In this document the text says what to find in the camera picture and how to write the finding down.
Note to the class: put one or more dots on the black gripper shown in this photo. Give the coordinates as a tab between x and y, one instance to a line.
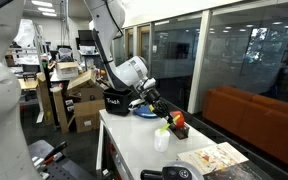
154	100

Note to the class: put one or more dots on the yellow marker pen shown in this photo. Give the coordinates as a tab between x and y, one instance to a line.
168	126

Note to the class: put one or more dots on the white mug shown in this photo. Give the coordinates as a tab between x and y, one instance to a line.
162	141

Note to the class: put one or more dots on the red tape in black dispenser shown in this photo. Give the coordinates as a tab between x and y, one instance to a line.
180	128

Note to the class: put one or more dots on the blue round plate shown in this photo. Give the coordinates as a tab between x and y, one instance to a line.
144	112

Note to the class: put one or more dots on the black trash bin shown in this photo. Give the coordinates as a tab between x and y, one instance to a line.
117	101

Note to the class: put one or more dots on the labelled brown cardboard box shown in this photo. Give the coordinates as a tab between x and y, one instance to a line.
89	116

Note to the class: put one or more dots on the orange ball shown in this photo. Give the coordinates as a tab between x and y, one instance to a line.
102	72

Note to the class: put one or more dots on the small brown cardboard box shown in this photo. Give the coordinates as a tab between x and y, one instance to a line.
90	94

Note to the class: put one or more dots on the wooden glass door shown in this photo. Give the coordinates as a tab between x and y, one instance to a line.
126	40
140	40

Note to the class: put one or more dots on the orange sofa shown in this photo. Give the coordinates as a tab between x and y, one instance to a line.
250	116

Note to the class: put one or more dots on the cardboard box with open flap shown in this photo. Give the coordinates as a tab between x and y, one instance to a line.
82	80

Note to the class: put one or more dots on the white storage tub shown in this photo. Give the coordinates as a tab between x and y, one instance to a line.
87	50

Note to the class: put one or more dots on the upright cardboard panel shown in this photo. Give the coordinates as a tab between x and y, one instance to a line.
60	110

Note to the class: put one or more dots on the black perforated board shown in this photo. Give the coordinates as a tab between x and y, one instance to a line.
67	170

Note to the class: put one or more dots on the black computer monitor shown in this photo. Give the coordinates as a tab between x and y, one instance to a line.
85	38

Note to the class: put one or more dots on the black and red clamp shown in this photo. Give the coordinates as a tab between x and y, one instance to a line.
55	151

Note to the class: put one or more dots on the clear plastic bag bundle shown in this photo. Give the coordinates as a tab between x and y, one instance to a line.
65	55

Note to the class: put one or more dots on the tall cardboard box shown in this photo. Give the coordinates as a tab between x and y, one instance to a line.
45	100

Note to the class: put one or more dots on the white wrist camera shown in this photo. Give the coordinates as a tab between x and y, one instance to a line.
136	103

